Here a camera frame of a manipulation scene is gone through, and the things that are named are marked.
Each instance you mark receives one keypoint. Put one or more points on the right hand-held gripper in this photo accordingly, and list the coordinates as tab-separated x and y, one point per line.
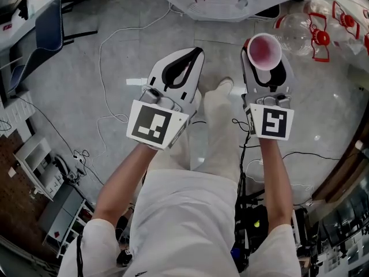
274	123

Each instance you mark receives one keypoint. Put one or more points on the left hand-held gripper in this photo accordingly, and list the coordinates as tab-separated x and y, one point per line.
150	123

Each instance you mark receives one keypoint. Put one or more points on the pink cup white rim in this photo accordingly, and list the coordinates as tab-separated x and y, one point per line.
263	50

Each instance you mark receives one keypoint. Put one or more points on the white water dispenser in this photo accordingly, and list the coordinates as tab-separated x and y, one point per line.
216	10

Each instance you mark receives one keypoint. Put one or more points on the person's right forearm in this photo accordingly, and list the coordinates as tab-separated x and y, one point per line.
276	183

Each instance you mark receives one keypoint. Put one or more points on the person's left forearm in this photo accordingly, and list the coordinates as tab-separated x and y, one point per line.
124	183

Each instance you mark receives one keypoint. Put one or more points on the person's right white shoe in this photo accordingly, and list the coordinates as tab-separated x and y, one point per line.
226	83

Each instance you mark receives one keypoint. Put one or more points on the white bin black inside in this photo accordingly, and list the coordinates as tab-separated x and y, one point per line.
266	13

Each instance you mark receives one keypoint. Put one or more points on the person's white trousers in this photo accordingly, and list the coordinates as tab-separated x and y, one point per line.
222	131

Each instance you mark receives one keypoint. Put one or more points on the small white floor power strip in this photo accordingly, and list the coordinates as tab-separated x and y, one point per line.
78	158

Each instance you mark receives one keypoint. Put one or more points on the dark blue chair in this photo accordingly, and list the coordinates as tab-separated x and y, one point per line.
49	33

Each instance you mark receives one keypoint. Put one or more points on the black round floor device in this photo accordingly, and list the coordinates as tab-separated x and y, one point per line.
61	166

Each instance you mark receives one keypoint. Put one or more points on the person's white shirt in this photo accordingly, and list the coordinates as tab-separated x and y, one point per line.
184	226

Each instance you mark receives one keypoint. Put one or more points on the black equipment box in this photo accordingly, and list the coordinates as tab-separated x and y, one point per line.
253	232

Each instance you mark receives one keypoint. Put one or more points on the white perforated panel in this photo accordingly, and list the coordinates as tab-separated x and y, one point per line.
17	111

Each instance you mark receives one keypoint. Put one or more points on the white shelf unit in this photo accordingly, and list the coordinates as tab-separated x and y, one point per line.
31	163

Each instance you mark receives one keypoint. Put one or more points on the white curved desk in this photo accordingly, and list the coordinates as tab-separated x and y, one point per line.
14	24

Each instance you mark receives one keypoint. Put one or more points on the brown wooden door frame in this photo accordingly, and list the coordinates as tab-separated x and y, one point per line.
343	166

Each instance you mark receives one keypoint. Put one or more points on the grey cabinet on white frame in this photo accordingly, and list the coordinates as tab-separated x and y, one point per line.
63	209

